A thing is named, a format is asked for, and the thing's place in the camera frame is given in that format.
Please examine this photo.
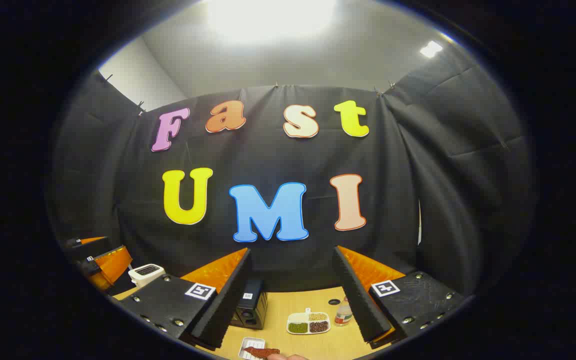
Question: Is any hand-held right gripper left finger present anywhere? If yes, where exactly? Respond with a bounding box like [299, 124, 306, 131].
[118, 247, 253, 351]

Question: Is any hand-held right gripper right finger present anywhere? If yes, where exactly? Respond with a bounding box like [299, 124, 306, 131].
[332, 245, 466, 350]

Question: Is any black electric oven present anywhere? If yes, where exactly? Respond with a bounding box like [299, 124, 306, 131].
[230, 278, 269, 330]

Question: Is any reddish-brown meat strip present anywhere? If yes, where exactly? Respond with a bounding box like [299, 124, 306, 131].
[244, 346, 281, 359]

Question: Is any small clear bottle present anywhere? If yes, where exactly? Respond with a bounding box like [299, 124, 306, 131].
[334, 296, 354, 327]

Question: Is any white toaster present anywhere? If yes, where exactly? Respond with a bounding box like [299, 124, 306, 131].
[128, 263, 166, 289]

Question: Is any white ribbed tray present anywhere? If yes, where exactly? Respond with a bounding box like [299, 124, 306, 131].
[238, 337, 267, 360]

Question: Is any white divided plate with beans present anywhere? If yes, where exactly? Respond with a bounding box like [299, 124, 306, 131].
[286, 307, 331, 335]

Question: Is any black backdrop cloth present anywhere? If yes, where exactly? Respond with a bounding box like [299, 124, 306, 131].
[48, 37, 539, 301]

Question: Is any small ceiling light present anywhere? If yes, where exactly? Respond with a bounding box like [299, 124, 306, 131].
[419, 40, 444, 59]

